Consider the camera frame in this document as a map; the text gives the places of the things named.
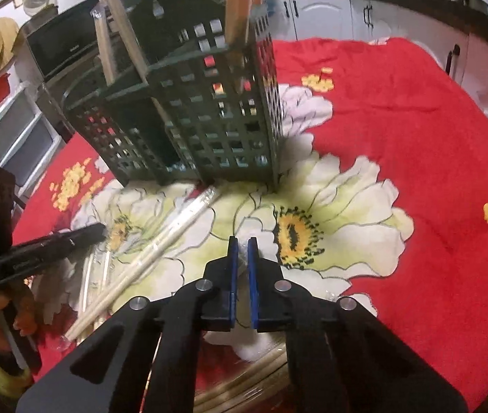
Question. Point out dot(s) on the person left hand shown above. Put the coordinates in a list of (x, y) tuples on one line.
[(24, 322)]

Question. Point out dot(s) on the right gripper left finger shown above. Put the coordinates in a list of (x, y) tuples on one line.
[(144, 358)]

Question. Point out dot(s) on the red floral tablecloth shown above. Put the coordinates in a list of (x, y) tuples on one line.
[(382, 196)]

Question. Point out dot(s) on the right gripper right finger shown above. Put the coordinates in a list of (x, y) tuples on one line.
[(340, 357)]

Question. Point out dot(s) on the dark green utensil caddy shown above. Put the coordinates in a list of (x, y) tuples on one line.
[(197, 109)]

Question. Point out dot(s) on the plastic drawer tower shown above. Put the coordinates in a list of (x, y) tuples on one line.
[(28, 141)]

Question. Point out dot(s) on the black microwave oven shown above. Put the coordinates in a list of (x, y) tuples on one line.
[(57, 40)]

